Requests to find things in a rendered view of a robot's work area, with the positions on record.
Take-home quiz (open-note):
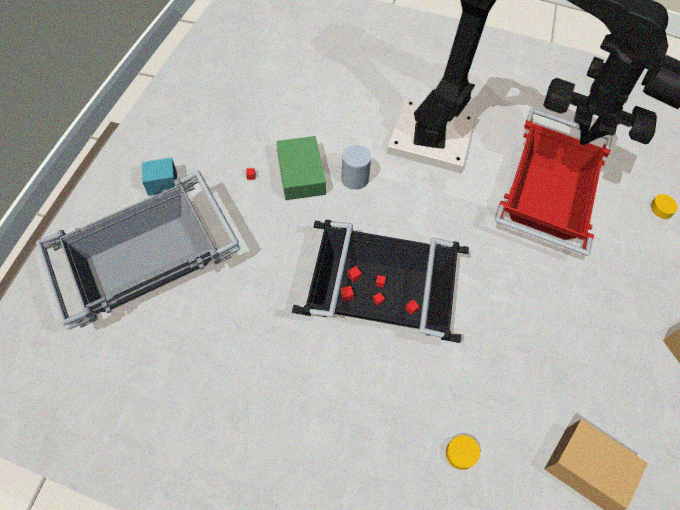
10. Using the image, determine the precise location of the teal cube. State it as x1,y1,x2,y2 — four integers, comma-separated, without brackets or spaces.
142,157,177,196

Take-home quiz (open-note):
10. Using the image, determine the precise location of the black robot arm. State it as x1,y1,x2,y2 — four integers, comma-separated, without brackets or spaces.
413,0,680,148

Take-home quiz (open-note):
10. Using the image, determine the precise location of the light grey cylinder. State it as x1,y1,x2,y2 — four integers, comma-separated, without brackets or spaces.
341,145,372,190

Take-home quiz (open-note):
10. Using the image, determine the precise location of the yellow round disc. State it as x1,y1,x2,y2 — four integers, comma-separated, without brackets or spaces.
651,194,678,219
446,435,480,470

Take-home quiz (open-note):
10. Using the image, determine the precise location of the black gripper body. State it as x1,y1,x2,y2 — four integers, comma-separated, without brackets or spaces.
543,72,657,145

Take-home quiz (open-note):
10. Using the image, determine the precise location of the green rectangular block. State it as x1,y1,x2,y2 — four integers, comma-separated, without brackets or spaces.
277,136,326,200

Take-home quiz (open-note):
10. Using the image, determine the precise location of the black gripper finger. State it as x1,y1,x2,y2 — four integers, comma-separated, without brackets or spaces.
574,109,593,145
583,116,617,146

